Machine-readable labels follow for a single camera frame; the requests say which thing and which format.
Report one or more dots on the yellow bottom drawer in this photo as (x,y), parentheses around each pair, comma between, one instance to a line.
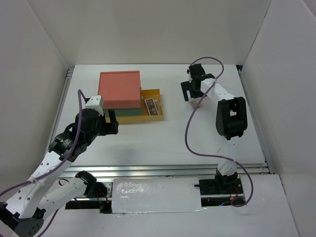
(145,117)

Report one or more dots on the salmon top drawer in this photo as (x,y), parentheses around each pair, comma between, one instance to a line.
(140,87)

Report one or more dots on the three-tier drawer organizer frame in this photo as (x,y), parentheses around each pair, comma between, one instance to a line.
(120,90)

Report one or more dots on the aluminium left side rail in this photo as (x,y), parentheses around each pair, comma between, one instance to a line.
(68,78)

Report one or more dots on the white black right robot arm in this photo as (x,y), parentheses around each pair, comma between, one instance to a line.
(230,123)

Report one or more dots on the aluminium right side rail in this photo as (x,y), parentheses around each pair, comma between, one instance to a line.
(251,105)

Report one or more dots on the white foil-edged cover plate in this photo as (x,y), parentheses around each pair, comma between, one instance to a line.
(158,195)

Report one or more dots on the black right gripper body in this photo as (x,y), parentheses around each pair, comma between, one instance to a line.
(188,85)

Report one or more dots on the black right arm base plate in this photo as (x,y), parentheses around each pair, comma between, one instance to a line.
(210,187)

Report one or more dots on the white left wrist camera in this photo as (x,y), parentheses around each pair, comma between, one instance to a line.
(96,103)

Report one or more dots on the small colourful eyeshadow palette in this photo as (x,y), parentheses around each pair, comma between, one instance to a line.
(194,103)

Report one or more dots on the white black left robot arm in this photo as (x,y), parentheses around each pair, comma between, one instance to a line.
(26,211)

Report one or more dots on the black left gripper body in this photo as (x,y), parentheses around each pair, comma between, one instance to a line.
(103,128)

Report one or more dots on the brown gold eyeshadow palette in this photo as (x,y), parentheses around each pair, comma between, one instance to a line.
(151,105)

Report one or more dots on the green drawer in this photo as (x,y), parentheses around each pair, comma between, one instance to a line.
(128,112)

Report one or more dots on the aluminium front rail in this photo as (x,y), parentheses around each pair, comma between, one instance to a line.
(104,172)

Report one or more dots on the aluminium rail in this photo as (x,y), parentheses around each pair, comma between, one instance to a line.
(104,172)
(68,78)
(251,105)

